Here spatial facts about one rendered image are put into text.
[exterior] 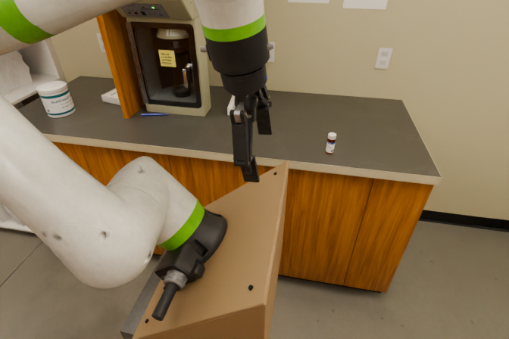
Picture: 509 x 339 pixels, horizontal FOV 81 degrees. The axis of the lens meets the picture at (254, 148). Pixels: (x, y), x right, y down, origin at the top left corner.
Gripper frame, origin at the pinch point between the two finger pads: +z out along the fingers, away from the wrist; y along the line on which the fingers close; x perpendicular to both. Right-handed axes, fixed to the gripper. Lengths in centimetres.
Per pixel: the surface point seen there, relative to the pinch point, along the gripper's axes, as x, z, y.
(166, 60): -62, 18, -72
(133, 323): -28, 30, 29
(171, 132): -59, 43, -51
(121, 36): -83, 7, -76
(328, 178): 14, 59, -42
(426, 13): 55, 24, -123
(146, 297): -28.3, 31.1, 23.1
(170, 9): -51, -5, -72
